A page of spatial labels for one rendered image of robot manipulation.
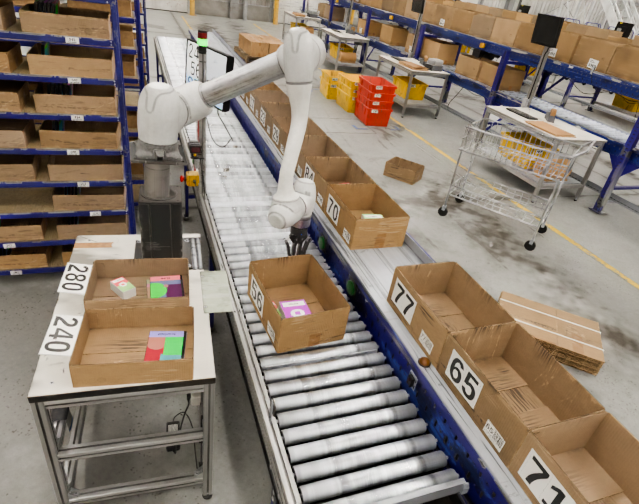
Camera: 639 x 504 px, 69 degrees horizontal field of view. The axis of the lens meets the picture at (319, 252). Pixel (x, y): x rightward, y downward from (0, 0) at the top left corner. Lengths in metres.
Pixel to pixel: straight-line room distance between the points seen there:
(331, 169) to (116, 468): 1.94
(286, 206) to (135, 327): 0.74
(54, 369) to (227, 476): 0.96
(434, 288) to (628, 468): 0.91
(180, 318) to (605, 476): 1.49
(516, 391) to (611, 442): 0.31
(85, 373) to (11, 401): 1.16
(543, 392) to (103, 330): 1.58
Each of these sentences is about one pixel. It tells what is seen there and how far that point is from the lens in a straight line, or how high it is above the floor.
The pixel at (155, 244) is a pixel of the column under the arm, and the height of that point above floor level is 0.87.
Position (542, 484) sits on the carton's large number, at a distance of 1.46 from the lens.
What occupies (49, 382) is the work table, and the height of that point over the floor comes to 0.75.
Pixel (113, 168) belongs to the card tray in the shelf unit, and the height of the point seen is 0.81.
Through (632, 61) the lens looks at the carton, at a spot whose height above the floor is 1.58.
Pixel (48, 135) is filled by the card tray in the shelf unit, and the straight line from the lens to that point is 3.08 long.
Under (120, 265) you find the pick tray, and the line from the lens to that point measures 2.16.
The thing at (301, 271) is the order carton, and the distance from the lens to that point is 2.11.
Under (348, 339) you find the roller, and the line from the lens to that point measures 1.93.
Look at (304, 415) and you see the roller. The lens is 1.63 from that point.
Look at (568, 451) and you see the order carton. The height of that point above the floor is 0.89.
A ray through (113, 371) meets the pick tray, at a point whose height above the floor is 0.82.
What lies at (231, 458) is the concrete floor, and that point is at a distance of 2.42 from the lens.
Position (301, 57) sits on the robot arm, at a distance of 1.78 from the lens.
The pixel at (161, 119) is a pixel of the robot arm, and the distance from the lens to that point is 1.97.
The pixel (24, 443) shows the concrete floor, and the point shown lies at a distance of 2.65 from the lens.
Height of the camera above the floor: 2.01
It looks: 31 degrees down
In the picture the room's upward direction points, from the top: 9 degrees clockwise
